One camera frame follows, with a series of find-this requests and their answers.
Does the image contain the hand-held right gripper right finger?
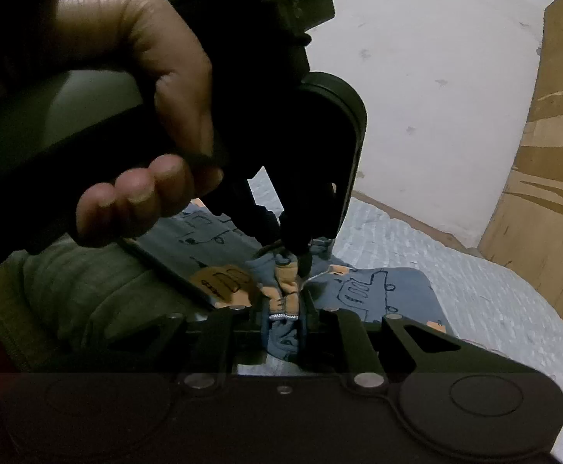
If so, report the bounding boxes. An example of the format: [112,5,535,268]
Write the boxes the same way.
[297,296,472,391]

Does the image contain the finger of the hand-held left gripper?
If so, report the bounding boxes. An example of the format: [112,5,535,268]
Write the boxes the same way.
[279,181,345,272]
[211,167,283,251]

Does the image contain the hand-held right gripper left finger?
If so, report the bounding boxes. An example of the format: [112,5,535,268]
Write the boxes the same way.
[102,300,272,391]

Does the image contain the blue pants with orange cars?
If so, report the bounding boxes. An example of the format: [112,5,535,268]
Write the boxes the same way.
[139,200,449,363]

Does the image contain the person's left hand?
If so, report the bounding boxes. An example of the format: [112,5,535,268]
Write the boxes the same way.
[37,0,225,251]

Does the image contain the brown wooden bed board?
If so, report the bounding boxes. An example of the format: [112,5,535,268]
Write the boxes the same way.
[351,191,483,253]

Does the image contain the person's green sweater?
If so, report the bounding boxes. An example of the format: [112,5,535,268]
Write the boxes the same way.
[0,68,214,373]

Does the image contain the light blue quilted bed pad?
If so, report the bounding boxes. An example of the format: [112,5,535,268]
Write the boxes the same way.
[235,167,563,455]

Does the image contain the plywood panel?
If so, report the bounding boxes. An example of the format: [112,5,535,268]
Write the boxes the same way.
[477,0,563,341]

